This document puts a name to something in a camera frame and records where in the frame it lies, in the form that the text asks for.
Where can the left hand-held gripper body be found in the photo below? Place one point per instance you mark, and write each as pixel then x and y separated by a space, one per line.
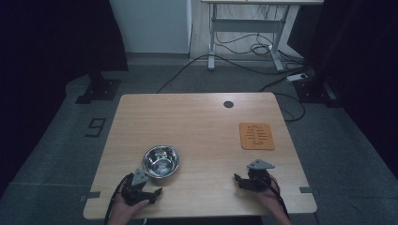
pixel 135 189

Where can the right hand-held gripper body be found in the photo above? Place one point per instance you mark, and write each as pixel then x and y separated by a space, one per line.
pixel 260 175

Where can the person's left hand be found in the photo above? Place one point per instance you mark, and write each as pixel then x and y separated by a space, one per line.
pixel 125 211

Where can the person's right hand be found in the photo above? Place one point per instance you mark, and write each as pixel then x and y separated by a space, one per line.
pixel 271 197

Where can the stainless steel bowl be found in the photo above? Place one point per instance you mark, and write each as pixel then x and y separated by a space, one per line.
pixel 160 161

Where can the orange rectangular mat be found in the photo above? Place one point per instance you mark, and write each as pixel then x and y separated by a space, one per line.
pixel 256 136

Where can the grey table edge tab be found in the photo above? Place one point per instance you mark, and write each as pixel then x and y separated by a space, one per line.
pixel 90 196

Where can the round dark table grommet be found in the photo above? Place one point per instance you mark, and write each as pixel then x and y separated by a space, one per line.
pixel 228 104

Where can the black stand base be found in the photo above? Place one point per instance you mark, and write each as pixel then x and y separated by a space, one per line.
pixel 316 92
pixel 98 89

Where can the white power strip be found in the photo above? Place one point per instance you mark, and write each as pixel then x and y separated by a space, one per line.
pixel 297 77

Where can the dark curtain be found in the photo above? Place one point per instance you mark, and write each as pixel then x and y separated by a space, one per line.
pixel 359 62

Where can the white cabinet panel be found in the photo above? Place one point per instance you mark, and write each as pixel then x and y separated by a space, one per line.
pixel 150 25

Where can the white metal frame desk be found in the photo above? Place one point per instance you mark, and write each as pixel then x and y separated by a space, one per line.
pixel 247 25

